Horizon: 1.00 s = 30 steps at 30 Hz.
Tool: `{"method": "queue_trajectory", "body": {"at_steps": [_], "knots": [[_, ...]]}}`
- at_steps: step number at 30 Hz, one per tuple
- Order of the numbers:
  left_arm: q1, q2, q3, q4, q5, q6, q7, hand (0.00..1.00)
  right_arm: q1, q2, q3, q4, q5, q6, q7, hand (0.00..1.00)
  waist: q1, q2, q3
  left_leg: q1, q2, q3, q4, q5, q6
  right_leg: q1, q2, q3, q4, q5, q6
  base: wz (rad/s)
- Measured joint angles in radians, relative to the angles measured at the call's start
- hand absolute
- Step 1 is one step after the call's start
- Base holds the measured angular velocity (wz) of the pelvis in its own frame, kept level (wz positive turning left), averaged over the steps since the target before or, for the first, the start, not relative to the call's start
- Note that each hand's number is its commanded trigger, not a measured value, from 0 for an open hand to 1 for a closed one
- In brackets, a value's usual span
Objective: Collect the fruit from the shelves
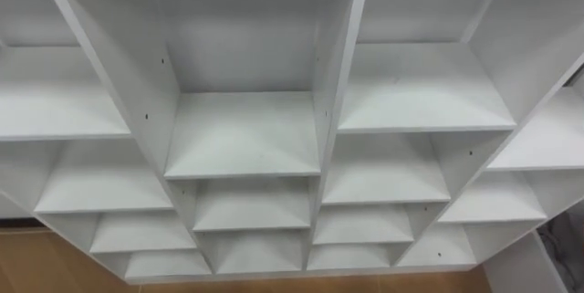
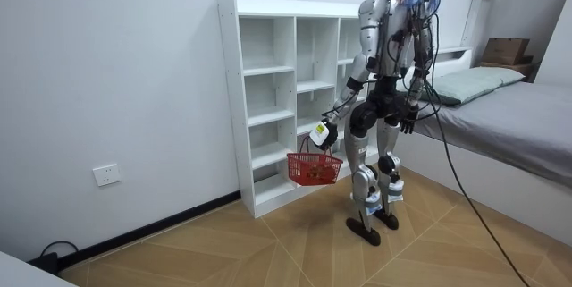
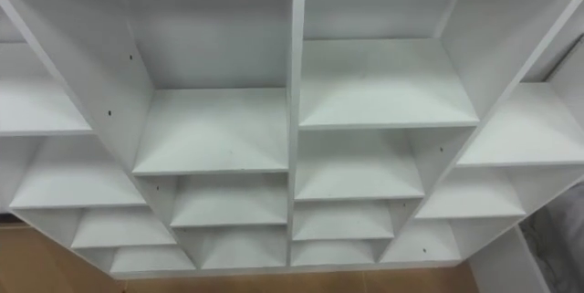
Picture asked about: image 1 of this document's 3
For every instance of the white shelf unit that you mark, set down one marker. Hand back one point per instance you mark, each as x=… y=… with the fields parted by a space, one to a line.
x=242 y=133

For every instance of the white low cabinet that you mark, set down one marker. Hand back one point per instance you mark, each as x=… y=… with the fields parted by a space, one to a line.
x=524 y=270

